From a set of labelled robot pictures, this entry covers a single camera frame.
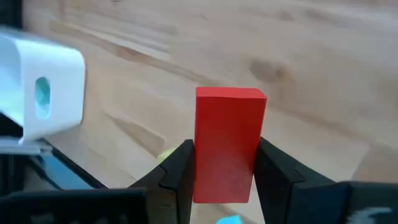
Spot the white translucent plastic bin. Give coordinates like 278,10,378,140
0,29,86,146

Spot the blue rectangular block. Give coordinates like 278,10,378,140
216,214,244,224

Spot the red rectangular block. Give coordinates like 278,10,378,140
192,86,268,205

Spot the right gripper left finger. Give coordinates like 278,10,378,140
128,139,196,224

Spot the green cube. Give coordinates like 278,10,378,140
156,147,177,164

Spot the black aluminium table frame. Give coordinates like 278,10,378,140
0,111,108,195

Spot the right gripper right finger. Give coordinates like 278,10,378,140
253,138,349,224

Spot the grey metal bracket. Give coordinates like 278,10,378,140
0,136,53,156

